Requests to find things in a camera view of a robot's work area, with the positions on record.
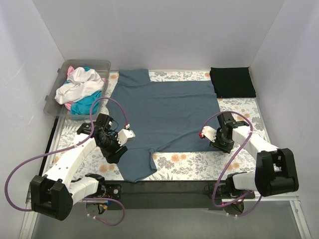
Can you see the blue grey t shirt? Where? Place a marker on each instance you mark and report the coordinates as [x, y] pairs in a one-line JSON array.
[[165, 117]]

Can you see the white t shirt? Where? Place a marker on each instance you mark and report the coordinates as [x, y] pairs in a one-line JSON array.
[[79, 84]]

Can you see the clear plastic bin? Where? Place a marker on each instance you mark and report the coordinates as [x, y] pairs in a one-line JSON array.
[[52, 107]]

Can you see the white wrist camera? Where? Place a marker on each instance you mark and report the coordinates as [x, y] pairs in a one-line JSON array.
[[208, 132], [124, 136]]

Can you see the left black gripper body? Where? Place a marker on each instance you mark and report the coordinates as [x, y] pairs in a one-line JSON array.
[[115, 154]]

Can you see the folded black t shirt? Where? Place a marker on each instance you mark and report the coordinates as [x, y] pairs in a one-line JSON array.
[[232, 82]]

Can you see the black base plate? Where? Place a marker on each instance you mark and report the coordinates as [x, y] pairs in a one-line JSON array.
[[111, 191], [222, 192]]

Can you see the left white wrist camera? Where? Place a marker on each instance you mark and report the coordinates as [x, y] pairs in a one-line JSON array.
[[124, 136]]

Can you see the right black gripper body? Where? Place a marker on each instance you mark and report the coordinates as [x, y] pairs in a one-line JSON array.
[[222, 145]]

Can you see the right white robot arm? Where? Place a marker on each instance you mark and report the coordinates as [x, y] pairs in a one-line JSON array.
[[275, 170]]

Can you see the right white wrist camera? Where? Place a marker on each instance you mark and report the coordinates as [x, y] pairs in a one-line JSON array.
[[208, 132]]

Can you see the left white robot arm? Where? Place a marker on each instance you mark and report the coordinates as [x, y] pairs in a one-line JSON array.
[[55, 193]]

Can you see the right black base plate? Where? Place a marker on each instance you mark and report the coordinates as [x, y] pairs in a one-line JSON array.
[[222, 192]]

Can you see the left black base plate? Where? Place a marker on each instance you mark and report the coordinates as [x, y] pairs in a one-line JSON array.
[[111, 191]]

